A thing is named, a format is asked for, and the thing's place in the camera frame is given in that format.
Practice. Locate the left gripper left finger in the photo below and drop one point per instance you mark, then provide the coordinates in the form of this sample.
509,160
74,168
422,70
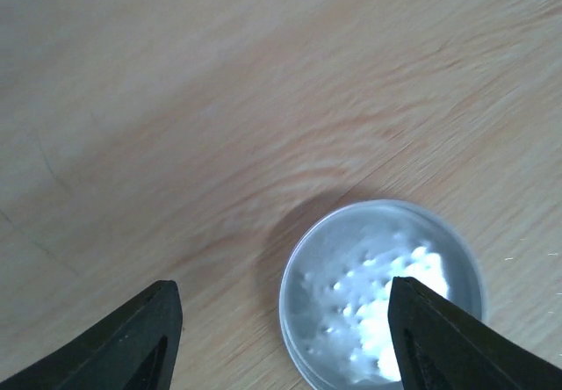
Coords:
133,347

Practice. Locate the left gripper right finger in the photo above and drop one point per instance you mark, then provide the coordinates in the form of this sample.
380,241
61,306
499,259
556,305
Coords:
438,345

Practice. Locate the round metal lid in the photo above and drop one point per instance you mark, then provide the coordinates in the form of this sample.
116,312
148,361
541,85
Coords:
335,291

